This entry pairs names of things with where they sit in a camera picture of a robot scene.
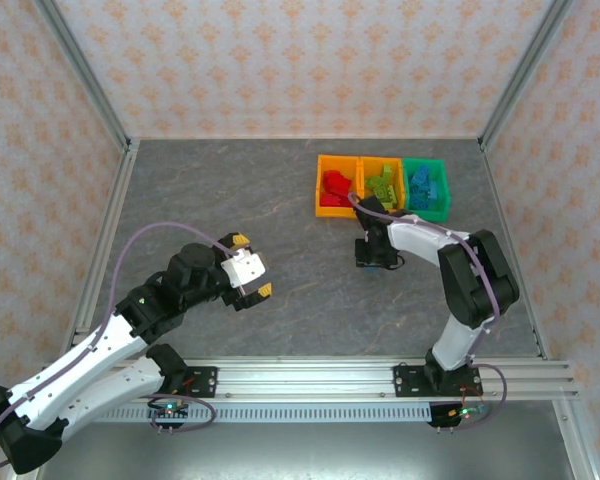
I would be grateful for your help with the small circuit board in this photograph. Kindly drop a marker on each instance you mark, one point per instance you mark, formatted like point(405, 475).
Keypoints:
point(169, 409)
point(465, 412)

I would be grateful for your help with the green plastic bin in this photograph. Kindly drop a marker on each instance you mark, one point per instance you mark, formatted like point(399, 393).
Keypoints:
point(430, 215)

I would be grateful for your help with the aluminium frame post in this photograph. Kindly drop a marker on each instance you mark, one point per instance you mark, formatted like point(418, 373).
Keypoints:
point(577, 440)
point(82, 65)
point(529, 65)

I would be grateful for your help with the orange plastic bin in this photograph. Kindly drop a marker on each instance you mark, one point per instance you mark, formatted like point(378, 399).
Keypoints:
point(337, 212)
point(372, 167)

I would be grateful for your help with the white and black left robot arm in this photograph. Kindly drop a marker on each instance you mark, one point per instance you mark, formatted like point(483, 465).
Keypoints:
point(65, 375)

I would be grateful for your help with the grey metal panel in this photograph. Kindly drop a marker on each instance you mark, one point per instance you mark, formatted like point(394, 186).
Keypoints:
point(305, 450)

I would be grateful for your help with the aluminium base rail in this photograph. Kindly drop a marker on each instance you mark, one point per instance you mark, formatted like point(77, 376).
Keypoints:
point(305, 375)

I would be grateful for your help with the aluminium table edge rail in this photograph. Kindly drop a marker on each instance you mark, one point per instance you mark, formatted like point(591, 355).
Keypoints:
point(305, 137)
point(105, 240)
point(514, 250)

